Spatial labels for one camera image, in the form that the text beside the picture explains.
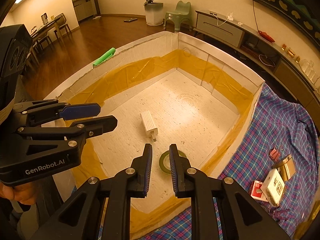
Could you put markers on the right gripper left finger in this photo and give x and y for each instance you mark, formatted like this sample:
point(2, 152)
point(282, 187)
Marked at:
point(100, 209)

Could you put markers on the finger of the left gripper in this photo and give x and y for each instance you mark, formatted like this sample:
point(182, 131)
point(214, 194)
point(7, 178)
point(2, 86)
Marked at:
point(88, 128)
point(72, 112)

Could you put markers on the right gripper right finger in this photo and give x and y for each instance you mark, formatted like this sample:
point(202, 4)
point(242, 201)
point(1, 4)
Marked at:
point(220, 209)

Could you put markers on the person's left hand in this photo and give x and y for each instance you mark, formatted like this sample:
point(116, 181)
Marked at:
point(25, 194)

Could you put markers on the red playing card pack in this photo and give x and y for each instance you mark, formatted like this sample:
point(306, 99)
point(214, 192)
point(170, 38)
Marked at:
point(255, 191)

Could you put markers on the white carton box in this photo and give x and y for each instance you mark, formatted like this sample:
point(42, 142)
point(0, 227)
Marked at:
point(273, 187)

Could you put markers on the white power adapter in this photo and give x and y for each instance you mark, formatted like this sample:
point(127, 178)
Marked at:
point(150, 127)

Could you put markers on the green tape roll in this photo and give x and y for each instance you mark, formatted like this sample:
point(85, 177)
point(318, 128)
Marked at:
point(164, 162)

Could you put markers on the green phone stand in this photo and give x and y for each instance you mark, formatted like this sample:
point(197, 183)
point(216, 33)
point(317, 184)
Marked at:
point(107, 55)

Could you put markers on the pink binder clip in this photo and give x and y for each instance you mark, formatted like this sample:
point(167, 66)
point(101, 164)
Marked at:
point(274, 155)

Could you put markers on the gold metal box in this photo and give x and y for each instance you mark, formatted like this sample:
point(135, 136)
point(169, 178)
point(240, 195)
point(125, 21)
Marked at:
point(285, 167)

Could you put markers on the white foam box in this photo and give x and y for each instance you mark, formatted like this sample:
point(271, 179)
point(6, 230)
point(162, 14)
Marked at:
point(176, 57)

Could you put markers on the dining table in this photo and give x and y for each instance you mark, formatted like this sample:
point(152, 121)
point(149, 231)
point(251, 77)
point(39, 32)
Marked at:
point(42, 35)

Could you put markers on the dining chair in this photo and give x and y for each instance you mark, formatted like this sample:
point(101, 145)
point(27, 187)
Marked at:
point(62, 23)

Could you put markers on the blue plaid shirt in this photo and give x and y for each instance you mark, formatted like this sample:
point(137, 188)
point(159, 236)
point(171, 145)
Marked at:
point(270, 159)

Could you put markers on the black remote on floor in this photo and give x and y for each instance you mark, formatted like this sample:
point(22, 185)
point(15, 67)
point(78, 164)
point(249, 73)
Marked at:
point(130, 19)

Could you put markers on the white trash bin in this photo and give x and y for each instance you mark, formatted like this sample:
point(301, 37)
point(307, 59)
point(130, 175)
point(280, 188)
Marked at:
point(154, 14)

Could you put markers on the green plastic chair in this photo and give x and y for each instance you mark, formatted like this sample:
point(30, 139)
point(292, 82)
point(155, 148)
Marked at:
point(182, 13)

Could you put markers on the grey tv cabinet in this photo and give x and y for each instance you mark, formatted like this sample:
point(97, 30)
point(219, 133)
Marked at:
point(269, 56)

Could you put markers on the glass cups set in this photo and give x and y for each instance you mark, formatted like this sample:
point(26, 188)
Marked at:
point(308, 69)

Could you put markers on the white charger on cabinet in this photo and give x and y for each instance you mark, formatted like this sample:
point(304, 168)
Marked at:
point(230, 16)

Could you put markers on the red dish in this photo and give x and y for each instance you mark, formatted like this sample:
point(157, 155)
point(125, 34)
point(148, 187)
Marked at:
point(266, 36)

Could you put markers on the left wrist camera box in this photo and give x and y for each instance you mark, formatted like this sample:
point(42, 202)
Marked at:
point(15, 45)

